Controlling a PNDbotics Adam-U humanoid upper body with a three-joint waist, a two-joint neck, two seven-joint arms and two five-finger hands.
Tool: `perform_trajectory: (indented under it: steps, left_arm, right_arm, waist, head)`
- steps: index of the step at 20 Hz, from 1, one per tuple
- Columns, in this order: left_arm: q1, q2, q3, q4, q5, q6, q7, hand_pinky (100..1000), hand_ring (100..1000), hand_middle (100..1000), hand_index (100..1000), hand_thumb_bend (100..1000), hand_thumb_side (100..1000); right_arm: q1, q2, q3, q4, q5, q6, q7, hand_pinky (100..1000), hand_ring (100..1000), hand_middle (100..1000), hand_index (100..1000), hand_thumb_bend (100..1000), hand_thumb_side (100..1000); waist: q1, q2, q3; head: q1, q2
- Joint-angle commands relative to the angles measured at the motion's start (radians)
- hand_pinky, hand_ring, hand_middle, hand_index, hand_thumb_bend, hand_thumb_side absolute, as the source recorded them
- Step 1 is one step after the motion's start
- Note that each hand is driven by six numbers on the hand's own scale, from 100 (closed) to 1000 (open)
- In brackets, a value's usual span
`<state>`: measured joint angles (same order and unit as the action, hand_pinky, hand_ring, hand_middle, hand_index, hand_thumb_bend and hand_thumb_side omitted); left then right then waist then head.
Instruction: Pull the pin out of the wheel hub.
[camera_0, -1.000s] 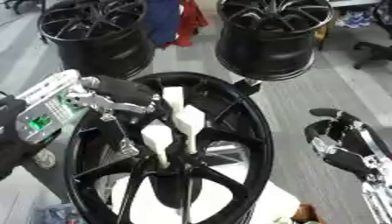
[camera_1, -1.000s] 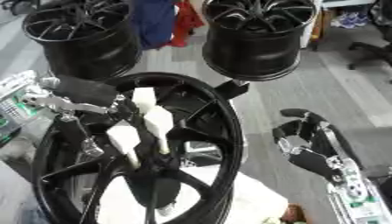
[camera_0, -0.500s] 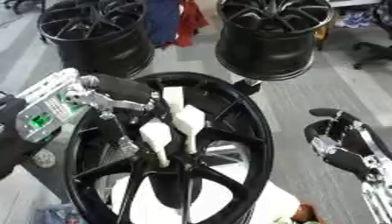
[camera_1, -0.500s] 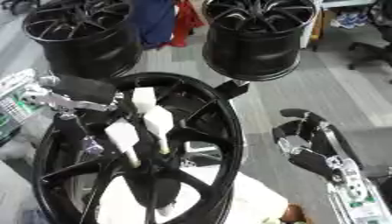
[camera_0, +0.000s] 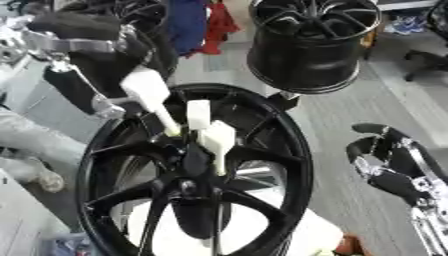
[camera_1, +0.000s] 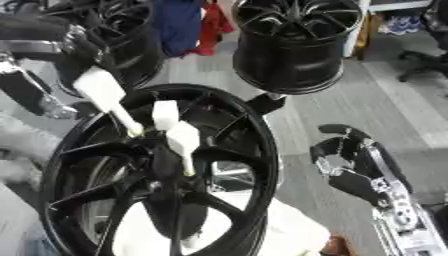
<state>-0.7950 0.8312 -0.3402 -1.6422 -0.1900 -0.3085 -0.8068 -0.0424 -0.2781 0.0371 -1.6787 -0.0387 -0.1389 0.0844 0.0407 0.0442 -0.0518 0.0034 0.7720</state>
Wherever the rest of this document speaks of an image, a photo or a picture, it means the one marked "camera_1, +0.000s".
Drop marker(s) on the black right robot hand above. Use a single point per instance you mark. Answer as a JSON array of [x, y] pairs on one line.
[[361, 181]]

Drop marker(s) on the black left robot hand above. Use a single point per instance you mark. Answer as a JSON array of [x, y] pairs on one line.
[[79, 63]]

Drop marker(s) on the white pin with flat head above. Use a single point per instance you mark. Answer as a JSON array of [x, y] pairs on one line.
[[100, 88], [165, 115], [184, 140]]

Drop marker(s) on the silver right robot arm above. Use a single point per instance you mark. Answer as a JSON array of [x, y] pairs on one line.
[[408, 223]]

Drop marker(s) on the black wheel rim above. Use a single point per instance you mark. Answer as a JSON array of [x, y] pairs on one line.
[[131, 40], [291, 50]]

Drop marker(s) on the white wheel stand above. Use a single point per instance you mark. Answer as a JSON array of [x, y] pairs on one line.
[[291, 230]]

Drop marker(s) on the large black spoked wheel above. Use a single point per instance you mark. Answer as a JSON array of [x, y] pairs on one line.
[[169, 186]]

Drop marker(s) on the blue hanging cloth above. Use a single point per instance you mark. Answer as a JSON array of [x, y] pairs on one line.
[[178, 23]]

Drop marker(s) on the red hanging cloth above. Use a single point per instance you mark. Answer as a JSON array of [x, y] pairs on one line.
[[213, 26]]

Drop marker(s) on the black office chair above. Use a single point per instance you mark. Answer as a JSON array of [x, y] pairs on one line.
[[429, 43]]

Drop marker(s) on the black stand bracket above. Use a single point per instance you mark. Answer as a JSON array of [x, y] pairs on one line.
[[265, 103]]

